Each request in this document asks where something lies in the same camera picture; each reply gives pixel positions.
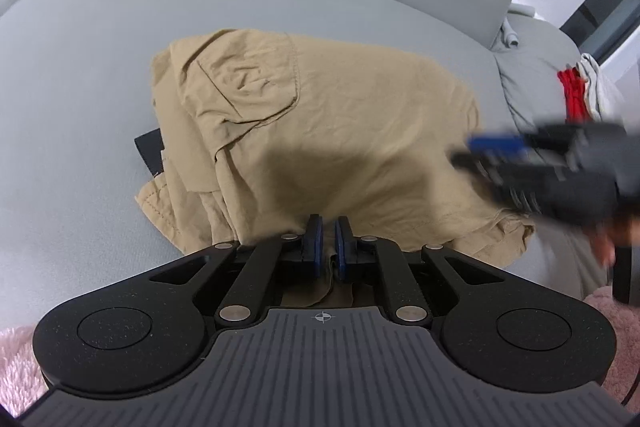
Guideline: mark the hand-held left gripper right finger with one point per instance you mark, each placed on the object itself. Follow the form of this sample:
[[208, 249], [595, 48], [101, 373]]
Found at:
[[342, 249]]

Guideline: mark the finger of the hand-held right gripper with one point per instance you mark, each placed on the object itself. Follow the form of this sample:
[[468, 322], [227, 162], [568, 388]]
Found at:
[[475, 162], [500, 144]]

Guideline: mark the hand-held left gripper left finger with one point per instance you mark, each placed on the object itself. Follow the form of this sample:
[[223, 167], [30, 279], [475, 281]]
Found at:
[[315, 249]]

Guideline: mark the khaki cargo pants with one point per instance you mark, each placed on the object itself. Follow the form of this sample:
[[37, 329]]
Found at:
[[325, 132]]

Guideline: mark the person's right hand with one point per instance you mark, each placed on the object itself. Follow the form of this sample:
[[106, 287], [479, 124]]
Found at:
[[607, 242]]

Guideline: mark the folded red cloth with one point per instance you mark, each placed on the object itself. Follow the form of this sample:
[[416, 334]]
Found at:
[[572, 94]]

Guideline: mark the grey sofa cover sheet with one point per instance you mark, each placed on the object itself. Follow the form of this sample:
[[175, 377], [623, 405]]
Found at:
[[535, 67]]

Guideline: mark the folded light grey cloth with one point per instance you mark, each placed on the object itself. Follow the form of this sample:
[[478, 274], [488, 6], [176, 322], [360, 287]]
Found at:
[[602, 84]]

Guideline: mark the dark window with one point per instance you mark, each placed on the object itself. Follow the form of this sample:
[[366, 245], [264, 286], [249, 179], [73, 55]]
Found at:
[[607, 7]]

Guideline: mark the light grey sofa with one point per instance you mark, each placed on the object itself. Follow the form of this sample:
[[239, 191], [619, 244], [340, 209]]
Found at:
[[150, 7]]

